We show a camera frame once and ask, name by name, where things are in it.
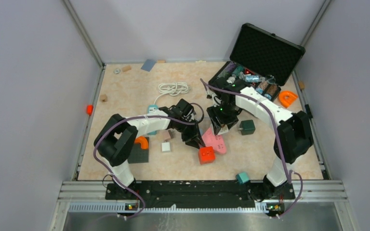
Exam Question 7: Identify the orange arch block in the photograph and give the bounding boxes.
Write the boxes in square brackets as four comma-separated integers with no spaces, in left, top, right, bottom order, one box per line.
[134,136,149,150]

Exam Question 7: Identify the grey blue card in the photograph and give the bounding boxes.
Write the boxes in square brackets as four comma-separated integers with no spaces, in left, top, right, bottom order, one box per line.
[141,59,157,72]

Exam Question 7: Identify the wooden block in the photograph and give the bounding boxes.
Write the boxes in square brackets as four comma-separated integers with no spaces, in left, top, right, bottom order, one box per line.
[121,65,132,72]
[298,81,305,90]

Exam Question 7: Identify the teal small plug adapter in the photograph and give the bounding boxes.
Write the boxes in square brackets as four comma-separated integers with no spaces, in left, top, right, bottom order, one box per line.
[236,172,250,185]

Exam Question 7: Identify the red cube socket adapter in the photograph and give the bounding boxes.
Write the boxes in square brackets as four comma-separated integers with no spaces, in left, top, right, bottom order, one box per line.
[198,146,216,165]

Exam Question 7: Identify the red orange clip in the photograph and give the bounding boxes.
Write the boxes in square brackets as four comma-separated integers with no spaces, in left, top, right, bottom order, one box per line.
[86,104,93,116]

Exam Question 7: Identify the dark green cube adapter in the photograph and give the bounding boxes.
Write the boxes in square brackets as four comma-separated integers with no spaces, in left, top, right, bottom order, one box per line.
[238,120,256,136]

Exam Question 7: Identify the pink triangular power strip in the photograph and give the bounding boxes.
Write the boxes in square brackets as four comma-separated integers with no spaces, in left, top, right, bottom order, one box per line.
[202,128,227,155]

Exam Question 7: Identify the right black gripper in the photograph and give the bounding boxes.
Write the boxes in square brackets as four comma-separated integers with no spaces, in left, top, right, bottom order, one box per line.
[208,101,238,134]

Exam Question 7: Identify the wooden block right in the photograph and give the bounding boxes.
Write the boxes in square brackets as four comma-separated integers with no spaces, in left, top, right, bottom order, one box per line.
[298,81,305,90]

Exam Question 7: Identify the orange arch toy right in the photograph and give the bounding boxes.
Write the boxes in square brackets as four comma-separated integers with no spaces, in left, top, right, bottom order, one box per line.
[278,90,298,108]

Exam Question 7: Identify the teal power strip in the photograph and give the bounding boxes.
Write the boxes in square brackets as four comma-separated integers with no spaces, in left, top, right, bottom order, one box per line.
[147,104,158,136]

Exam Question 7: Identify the black open case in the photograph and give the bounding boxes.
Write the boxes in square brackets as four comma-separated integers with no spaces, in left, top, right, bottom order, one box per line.
[208,23,305,101]

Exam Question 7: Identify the dark grey building baseplate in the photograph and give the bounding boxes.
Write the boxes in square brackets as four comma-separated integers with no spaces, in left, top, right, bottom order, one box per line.
[128,143,149,164]

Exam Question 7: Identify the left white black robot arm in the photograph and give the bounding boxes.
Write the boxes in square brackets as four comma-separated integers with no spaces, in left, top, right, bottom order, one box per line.
[93,99,205,199]

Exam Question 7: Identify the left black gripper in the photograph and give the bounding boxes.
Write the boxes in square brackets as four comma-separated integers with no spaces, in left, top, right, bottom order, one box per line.
[175,117,204,149]

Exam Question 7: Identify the white cube socket adapter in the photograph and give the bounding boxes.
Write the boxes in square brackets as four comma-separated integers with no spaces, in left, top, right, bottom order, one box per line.
[218,125,229,135]

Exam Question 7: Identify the pink brown charger plug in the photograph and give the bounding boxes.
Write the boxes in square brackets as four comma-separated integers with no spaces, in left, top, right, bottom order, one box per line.
[162,130,174,142]

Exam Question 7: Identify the small white charger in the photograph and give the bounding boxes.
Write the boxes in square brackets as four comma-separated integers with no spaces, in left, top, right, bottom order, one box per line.
[161,142,172,153]

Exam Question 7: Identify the white coiled cable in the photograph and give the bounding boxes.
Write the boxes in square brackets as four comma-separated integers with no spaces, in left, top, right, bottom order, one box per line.
[153,82,190,106]

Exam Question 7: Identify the wooden block top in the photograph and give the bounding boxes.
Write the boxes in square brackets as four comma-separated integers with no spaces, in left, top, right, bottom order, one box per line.
[121,65,132,72]

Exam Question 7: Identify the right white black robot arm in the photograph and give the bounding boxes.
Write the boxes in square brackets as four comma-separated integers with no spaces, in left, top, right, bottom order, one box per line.
[203,82,314,198]

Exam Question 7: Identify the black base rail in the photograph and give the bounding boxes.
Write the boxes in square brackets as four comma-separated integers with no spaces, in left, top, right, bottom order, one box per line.
[105,180,296,208]

